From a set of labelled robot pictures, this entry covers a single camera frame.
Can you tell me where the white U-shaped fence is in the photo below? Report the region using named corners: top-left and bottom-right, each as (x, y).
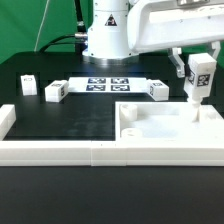
top-left (0, 104), bottom-right (224, 166)

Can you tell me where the white square tabletop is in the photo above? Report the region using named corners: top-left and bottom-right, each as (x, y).
top-left (115, 102), bottom-right (224, 144)

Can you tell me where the white thin cable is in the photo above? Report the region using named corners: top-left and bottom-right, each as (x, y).
top-left (33, 0), bottom-right (52, 52)

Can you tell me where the white sheet with markers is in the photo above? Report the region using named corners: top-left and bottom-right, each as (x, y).
top-left (68, 77), bottom-right (147, 93)

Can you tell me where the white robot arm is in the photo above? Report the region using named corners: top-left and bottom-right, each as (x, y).
top-left (77, 0), bottom-right (224, 77)

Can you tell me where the black cable bundle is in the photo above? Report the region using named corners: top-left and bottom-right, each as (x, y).
top-left (39, 0), bottom-right (90, 53)

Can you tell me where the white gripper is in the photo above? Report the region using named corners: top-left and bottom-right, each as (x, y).
top-left (127, 0), bottom-right (224, 78)

